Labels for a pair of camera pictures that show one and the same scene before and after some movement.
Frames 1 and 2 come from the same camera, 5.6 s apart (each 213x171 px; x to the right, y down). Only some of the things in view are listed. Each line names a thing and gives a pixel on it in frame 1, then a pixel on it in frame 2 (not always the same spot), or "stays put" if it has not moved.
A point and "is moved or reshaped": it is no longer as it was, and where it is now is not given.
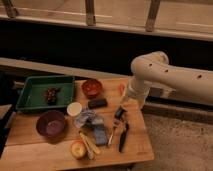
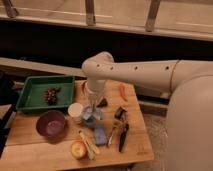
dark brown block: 97,103 stays put
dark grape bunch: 51,95 stays put
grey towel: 87,118 is moved or reshaped
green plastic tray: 46,92 stays put
